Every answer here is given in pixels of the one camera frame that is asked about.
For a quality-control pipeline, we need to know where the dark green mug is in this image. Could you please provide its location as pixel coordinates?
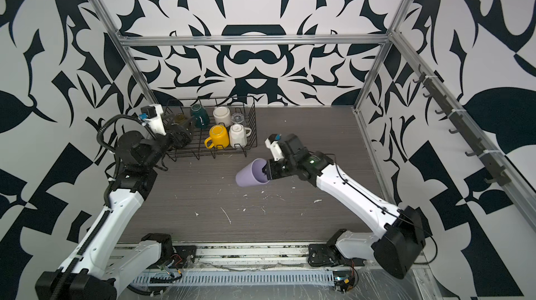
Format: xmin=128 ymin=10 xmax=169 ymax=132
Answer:
xmin=190 ymin=103 xmax=210 ymax=130

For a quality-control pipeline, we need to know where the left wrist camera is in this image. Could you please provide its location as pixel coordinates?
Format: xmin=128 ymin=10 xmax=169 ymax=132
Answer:
xmin=140 ymin=104 xmax=166 ymax=136

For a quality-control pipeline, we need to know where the white slotted cable duct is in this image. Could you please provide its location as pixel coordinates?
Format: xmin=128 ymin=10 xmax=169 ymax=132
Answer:
xmin=131 ymin=270 xmax=335 ymax=287

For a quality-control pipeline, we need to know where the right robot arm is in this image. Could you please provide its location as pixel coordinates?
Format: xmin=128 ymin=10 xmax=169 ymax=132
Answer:
xmin=262 ymin=134 xmax=427 ymax=279

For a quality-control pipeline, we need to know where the clear glass cup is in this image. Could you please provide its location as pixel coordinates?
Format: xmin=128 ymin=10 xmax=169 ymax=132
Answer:
xmin=231 ymin=112 xmax=245 ymax=125

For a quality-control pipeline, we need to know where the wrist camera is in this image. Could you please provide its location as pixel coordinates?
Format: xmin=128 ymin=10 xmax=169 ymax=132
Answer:
xmin=140 ymin=104 xmax=166 ymax=136
xmin=265 ymin=134 xmax=284 ymax=161

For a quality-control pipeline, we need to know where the white mug red inside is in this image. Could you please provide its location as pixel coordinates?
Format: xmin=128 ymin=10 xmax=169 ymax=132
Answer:
xmin=213 ymin=107 xmax=233 ymax=128

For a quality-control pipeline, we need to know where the yellow mug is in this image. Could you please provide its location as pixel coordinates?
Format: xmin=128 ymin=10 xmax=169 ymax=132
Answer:
xmin=205 ymin=124 xmax=230 ymax=149

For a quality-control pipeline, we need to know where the black wire dish rack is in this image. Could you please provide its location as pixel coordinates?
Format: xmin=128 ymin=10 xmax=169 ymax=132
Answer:
xmin=163 ymin=96 xmax=258 ymax=161

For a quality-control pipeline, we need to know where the grey wall hook rail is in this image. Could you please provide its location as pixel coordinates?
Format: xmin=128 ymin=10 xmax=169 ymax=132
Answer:
xmin=415 ymin=67 xmax=512 ymax=186

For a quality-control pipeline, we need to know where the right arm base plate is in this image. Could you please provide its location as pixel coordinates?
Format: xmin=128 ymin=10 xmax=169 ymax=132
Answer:
xmin=307 ymin=244 xmax=346 ymax=267

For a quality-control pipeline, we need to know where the olive glass cup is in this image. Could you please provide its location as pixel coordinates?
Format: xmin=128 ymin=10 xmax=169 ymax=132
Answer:
xmin=173 ymin=114 xmax=189 ymax=125

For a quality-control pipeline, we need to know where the small green circuit board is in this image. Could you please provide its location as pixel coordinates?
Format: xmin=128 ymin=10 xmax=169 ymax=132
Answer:
xmin=334 ymin=270 xmax=359 ymax=293

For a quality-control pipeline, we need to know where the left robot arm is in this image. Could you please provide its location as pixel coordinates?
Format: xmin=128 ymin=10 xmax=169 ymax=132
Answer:
xmin=35 ymin=112 xmax=176 ymax=299

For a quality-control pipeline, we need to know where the lavender cup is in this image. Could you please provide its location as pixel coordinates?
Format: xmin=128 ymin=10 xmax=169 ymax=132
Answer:
xmin=235 ymin=158 xmax=269 ymax=187

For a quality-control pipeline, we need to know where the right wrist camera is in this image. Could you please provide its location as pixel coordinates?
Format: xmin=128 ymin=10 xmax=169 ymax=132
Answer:
xmin=265 ymin=134 xmax=284 ymax=161

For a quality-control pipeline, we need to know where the cream white mug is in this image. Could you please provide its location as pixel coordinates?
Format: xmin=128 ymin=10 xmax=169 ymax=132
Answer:
xmin=229 ymin=123 xmax=252 ymax=149

